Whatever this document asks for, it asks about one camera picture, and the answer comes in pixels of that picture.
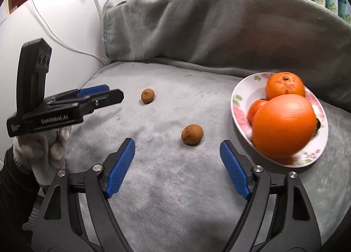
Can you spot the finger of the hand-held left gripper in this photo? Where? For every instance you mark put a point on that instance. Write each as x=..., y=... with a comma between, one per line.
x=93, y=90
x=109, y=98

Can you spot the floral white plate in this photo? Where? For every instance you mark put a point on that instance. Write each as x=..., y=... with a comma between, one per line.
x=241, y=112

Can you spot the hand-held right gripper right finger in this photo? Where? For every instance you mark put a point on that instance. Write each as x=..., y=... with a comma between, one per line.
x=235, y=169

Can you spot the grey fleece blanket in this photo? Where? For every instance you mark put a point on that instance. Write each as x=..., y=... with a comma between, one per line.
x=192, y=35

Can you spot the small tangerine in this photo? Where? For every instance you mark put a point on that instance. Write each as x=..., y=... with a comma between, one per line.
x=256, y=110

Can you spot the smooth large orange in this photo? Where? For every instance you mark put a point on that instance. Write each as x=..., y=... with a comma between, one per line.
x=283, y=126

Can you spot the person's left hand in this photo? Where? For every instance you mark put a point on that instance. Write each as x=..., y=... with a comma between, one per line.
x=46, y=147

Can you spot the person's left forearm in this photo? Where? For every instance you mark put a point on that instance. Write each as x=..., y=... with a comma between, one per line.
x=13, y=189

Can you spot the rough-skinned large orange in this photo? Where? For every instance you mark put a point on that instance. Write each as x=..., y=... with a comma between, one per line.
x=285, y=84

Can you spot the small brown longan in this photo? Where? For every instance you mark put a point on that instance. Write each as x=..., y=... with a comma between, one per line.
x=148, y=95

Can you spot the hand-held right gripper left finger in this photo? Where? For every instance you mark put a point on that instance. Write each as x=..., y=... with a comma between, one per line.
x=120, y=169

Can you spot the large brown longan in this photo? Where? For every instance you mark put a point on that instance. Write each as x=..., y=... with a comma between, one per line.
x=192, y=134

